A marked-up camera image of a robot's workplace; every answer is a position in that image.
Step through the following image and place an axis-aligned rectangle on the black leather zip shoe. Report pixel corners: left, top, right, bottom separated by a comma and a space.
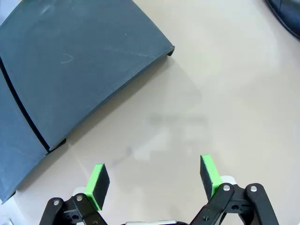
264, 0, 300, 39

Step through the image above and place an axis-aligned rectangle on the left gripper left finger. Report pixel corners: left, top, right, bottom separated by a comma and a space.
38, 163, 111, 225

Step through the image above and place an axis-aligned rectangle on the black shoe stand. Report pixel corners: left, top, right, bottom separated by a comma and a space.
0, 0, 176, 205

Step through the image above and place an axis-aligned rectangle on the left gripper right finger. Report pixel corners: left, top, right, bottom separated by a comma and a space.
188, 154, 281, 225

